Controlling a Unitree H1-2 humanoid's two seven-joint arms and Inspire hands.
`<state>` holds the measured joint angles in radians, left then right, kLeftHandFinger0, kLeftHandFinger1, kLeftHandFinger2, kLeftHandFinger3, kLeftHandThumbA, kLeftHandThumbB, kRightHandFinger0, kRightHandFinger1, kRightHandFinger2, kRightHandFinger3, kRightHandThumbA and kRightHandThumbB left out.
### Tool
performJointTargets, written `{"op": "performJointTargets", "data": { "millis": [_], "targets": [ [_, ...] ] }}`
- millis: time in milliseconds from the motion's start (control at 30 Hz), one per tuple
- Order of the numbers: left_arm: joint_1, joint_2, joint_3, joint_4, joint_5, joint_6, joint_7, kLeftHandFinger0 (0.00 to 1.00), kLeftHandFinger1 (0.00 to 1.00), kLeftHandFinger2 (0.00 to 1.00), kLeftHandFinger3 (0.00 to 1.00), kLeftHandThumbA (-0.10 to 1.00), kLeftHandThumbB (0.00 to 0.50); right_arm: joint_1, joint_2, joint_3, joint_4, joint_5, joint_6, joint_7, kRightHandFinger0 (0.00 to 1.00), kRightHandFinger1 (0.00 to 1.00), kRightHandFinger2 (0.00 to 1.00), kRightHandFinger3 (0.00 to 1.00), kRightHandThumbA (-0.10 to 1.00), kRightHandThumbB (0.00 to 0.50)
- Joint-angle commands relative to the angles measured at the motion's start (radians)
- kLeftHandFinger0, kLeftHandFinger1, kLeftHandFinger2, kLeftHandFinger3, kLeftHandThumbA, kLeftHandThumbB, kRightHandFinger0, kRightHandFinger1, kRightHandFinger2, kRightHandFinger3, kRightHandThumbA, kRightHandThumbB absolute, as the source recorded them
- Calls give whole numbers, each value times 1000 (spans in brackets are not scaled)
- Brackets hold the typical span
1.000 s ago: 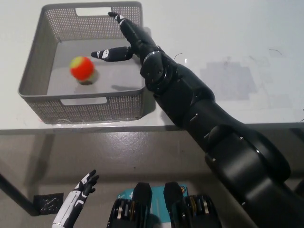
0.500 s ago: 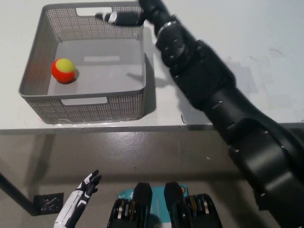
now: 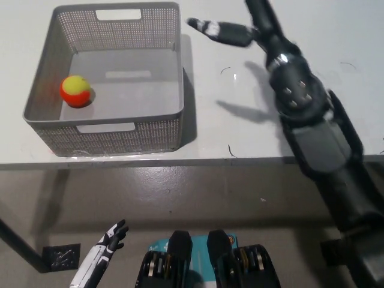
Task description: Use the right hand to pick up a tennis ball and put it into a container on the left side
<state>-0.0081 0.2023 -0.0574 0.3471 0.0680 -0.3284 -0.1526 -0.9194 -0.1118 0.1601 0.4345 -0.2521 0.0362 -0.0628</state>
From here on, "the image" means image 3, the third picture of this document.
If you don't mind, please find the grey perforated plastic basket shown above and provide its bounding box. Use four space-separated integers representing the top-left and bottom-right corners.
22 2 184 157

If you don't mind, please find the black floor foot plate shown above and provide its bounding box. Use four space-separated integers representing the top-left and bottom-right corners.
319 239 344 267
41 243 81 273

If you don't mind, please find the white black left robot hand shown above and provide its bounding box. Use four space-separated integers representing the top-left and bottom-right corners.
69 218 130 288

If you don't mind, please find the black metal table leg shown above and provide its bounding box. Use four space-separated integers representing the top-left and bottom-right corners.
0 216 49 273

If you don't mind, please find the orange and yellow tennis ball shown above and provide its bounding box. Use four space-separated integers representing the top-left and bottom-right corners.
59 74 92 109

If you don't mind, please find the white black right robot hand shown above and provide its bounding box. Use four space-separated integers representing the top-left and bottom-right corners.
185 0 301 70

